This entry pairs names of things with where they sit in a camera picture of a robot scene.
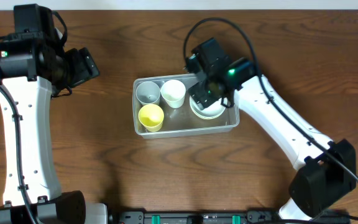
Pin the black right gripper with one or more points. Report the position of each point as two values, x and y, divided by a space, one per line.
202 95

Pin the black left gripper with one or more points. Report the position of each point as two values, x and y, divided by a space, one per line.
84 66

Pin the white plastic bowl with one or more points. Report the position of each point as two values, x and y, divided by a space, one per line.
215 109

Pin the white plastic cup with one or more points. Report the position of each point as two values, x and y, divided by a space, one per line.
173 92

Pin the clear plastic container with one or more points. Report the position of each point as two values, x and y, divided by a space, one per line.
183 122

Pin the grey plastic cup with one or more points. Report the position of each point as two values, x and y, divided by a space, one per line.
148 93

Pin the yellow plastic cup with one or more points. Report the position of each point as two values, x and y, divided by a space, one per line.
151 116

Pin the yellow plastic bowl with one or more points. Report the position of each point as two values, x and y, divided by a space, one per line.
207 117

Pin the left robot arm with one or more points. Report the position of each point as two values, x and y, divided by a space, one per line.
34 69

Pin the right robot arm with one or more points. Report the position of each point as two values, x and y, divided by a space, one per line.
325 170

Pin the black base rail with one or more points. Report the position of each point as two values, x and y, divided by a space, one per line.
252 216

